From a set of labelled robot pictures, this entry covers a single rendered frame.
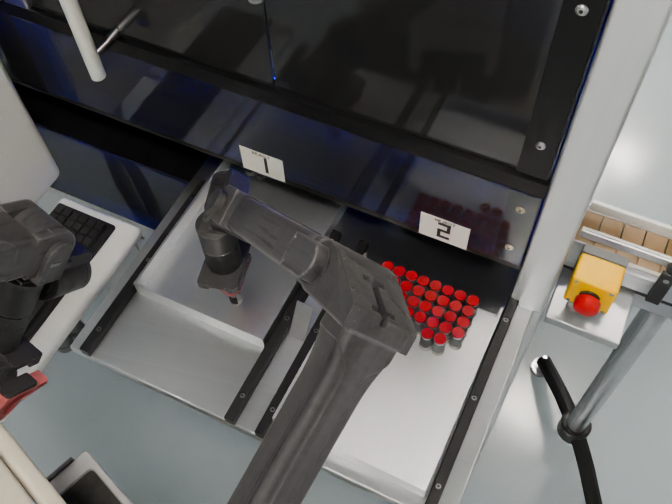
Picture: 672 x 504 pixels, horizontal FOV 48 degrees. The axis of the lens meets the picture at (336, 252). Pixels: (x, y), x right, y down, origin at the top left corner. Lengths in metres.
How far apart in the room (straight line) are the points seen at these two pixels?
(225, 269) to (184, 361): 0.20
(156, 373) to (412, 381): 0.43
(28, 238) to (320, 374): 0.36
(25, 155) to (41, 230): 0.72
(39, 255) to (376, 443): 0.61
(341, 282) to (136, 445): 1.61
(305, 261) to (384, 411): 0.56
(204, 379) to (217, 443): 0.91
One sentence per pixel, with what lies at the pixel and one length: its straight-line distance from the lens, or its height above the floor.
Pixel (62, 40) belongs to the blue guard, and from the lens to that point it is 1.43.
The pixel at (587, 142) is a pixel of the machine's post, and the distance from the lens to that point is 1.00.
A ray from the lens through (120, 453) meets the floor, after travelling 2.24.
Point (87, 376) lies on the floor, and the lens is 2.36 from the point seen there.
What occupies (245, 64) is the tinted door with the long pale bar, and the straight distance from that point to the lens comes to 1.18.
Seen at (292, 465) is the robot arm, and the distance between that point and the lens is 0.70.
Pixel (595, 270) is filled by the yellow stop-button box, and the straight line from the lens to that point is 1.24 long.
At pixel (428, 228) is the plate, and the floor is 1.01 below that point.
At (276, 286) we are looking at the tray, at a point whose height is 0.88.
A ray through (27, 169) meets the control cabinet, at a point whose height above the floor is 0.90.
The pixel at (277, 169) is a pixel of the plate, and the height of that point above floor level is 1.02.
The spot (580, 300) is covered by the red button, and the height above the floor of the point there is 1.01.
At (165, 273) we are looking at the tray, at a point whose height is 0.88.
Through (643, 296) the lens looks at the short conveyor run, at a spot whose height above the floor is 0.88.
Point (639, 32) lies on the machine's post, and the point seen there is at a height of 1.49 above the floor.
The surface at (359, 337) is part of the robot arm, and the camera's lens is 0.67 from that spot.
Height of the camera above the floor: 2.04
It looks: 57 degrees down
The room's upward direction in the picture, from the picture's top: 3 degrees counter-clockwise
